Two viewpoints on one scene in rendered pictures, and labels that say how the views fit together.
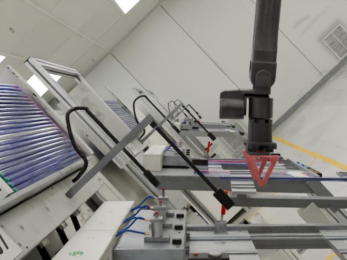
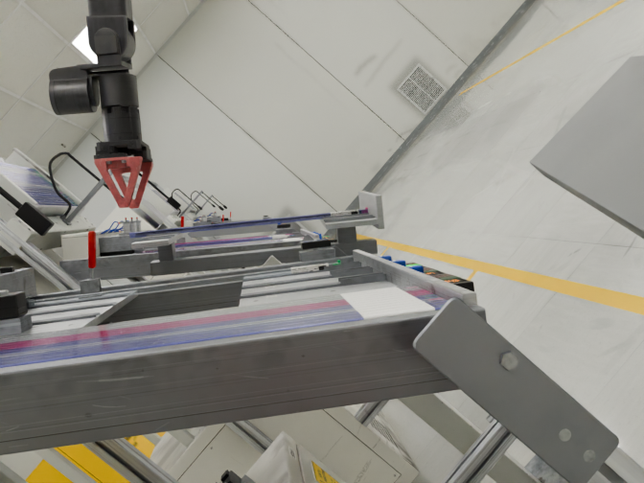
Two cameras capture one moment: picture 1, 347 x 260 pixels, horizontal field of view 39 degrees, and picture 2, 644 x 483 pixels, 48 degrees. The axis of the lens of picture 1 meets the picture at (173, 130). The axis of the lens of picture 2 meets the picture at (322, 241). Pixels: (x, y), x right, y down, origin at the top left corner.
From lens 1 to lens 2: 0.41 m
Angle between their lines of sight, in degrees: 7
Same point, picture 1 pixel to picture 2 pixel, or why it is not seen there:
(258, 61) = (96, 15)
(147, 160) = (69, 244)
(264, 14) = not seen: outside the picture
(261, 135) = (119, 131)
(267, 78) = (110, 39)
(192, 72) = (218, 150)
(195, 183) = (135, 266)
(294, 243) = (211, 302)
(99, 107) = not seen: outside the picture
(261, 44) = not seen: outside the picture
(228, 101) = (62, 83)
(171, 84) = (187, 171)
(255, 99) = (103, 77)
